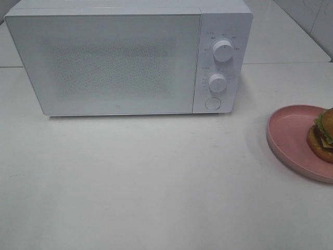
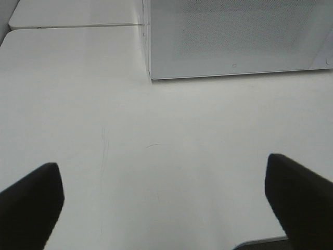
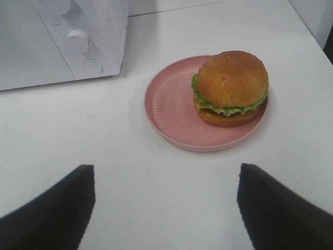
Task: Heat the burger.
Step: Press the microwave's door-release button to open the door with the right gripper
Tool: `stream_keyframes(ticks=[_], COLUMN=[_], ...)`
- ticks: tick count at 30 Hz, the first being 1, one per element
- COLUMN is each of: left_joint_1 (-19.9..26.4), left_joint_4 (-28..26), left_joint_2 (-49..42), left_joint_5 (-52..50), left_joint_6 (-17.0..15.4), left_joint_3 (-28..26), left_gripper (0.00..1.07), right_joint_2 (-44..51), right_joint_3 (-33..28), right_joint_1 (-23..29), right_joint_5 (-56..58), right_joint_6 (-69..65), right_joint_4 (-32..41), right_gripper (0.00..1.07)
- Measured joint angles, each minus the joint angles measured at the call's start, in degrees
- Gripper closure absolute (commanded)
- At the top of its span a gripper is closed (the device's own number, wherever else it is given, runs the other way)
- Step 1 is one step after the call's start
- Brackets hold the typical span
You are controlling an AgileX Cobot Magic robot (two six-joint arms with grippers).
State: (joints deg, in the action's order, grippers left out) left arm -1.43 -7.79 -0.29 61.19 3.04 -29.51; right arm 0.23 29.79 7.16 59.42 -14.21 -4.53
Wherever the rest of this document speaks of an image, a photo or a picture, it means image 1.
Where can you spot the round white door button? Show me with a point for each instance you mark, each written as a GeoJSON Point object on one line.
{"type": "Point", "coordinates": [213, 103]}

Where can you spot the pink round plate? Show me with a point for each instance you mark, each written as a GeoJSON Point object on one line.
{"type": "Point", "coordinates": [287, 132]}

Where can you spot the toy burger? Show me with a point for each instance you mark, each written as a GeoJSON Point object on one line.
{"type": "Point", "coordinates": [319, 137]}

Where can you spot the white microwave door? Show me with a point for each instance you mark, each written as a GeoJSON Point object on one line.
{"type": "Point", "coordinates": [109, 65]}

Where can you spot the lower white microwave knob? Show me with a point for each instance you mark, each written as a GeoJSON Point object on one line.
{"type": "Point", "coordinates": [217, 82]}

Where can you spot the white microwave knob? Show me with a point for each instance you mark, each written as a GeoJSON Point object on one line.
{"type": "Point", "coordinates": [217, 82]}
{"type": "Point", "coordinates": [223, 50]}

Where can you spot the upper white microwave knob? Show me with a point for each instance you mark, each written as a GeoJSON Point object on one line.
{"type": "Point", "coordinates": [223, 50]}

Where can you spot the white microwave oven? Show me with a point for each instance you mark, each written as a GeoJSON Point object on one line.
{"type": "Point", "coordinates": [218, 20]}

